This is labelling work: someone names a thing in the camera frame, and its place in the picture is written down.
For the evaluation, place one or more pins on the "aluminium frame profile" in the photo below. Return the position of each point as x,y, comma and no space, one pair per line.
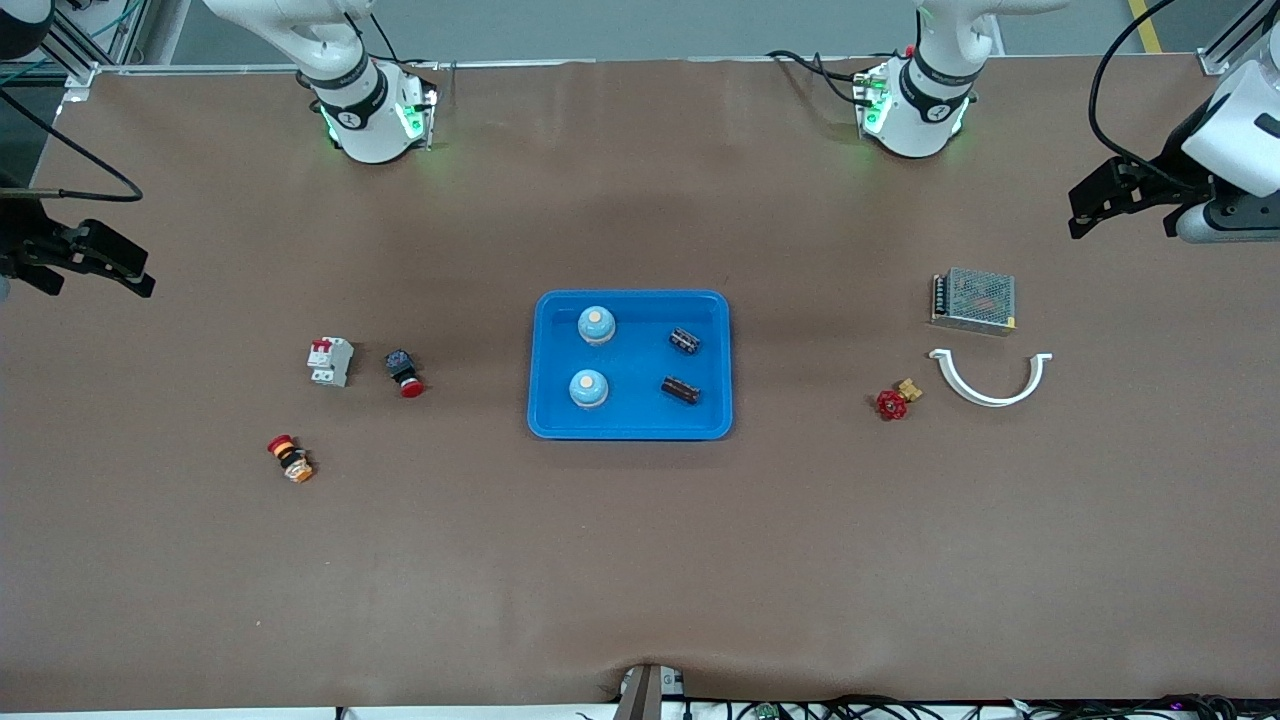
1235,40
75,50

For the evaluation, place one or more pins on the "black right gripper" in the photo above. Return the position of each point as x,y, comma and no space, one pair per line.
18,246

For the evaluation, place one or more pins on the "blue plastic tray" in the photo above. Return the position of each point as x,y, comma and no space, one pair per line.
640,365

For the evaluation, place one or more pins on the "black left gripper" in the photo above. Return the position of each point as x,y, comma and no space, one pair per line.
1172,165

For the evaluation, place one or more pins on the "blue desk bell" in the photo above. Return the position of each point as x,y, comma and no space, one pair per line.
596,324
588,389

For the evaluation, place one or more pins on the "black striped capacitor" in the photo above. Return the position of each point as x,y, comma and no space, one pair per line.
684,341

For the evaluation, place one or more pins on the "brown table mat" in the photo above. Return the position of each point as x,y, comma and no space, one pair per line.
640,560

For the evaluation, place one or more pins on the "white curved plastic bracket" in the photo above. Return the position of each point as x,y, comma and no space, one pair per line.
985,398

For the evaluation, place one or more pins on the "dark brown capacitor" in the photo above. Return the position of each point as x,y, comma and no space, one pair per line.
680,390

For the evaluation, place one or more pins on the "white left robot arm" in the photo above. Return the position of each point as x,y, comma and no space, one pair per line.
920,120

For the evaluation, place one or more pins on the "metal mesh power supply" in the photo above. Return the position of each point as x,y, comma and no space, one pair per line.
975,300

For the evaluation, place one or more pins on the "metal camera mount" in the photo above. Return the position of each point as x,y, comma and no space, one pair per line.
645,695

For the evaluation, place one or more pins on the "red yellow push button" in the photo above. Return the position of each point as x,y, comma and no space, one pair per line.
290,458

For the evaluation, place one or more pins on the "red black emergency stop button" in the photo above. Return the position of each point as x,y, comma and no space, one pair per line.
404,373

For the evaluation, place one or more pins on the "white circuit breaker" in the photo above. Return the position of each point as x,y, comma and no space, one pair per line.
330,361

